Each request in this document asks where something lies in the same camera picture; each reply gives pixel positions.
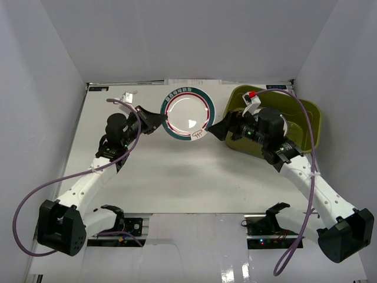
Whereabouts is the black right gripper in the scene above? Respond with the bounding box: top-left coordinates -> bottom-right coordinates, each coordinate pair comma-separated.
208,108 -> 268,147

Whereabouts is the white plate teal rim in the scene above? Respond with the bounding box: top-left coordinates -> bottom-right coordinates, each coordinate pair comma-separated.
160,86 -> 216,142

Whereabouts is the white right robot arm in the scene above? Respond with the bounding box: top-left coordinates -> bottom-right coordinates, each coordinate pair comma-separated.
208,108 -> 375,263

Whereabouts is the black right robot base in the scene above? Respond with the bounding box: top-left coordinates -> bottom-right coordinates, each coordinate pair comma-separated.
241,202 -> 297,239

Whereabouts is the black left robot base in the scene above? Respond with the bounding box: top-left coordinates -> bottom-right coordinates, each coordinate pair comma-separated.
95,205 -> 145,248

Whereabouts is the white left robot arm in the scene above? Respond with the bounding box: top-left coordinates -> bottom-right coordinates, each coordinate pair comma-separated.
37,106 -> 167,256

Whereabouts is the olive green plastic bin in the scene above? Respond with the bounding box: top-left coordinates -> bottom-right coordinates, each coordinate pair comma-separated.
224,85 -> 322,158

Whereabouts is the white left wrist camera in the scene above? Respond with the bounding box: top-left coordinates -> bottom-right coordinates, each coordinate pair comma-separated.
114,91 -> 135,113

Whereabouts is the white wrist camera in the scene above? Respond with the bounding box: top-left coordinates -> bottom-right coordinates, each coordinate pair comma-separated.
114,91 -> 135,113
242,91 -> 261,117

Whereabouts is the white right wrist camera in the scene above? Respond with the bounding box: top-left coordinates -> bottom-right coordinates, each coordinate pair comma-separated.
242,91 -> 261,117

